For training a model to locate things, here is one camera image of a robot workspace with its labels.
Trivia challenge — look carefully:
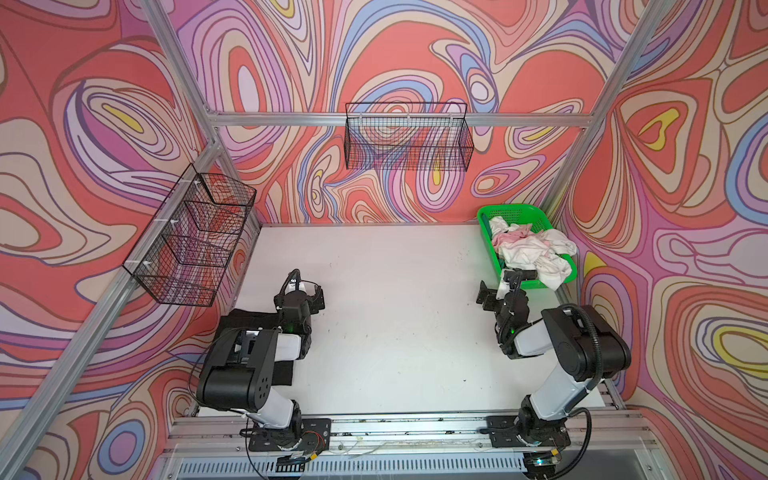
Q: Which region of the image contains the white t shirt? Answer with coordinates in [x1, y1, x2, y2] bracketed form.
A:
[489, 216, 578, 290]

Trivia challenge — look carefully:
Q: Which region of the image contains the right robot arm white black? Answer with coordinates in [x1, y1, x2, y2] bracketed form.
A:
[476, 271, 631, 446]

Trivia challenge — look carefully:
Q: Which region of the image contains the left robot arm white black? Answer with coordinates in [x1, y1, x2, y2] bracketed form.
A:
[195, 280, 325, 441]

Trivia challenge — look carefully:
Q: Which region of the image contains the folded black t shirt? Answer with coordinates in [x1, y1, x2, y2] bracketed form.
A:
[214, 309, 294, 386]

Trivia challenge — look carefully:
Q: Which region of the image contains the pink t shirt in basket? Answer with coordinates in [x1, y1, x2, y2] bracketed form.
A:
[492, 230, 529, 250]

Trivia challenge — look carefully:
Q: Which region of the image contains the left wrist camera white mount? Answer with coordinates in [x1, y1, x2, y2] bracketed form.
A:
[295, 280, 320, 296]

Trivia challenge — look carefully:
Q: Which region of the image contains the aluminium frame right post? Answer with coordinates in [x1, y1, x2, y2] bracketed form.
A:
[541, 0, 674, 218]

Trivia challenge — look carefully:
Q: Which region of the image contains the aluminium frame post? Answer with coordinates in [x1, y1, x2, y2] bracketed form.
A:
[541, 0, 674, 218]
[140, 0, 242, 181]

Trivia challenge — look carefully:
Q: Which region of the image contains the black wire basket left wall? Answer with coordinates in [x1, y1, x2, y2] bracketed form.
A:
[123, 166, 256, 307]

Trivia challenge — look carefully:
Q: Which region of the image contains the black wire basket wall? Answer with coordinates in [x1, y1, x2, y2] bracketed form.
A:
[343, 101, 475, 172]
[123, 166, 256, 307]

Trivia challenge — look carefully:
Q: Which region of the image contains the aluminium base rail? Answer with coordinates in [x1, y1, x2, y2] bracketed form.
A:
[149, 408, 674, 479]

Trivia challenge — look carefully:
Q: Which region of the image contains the black wire basket back wall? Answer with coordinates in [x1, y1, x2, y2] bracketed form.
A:
[343, 101, 475, 172]

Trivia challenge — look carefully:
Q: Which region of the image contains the aluminium frame horizontal back bar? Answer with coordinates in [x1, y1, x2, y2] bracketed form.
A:
[208, 112, 596, 128]

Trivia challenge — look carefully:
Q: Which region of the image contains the aluminium frame left post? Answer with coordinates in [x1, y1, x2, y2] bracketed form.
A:
[140, 0, 242, 181]

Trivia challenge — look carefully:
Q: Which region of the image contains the aluminium frame left diagonal bar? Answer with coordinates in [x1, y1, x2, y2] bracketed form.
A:
[1, 140, 221, 479]

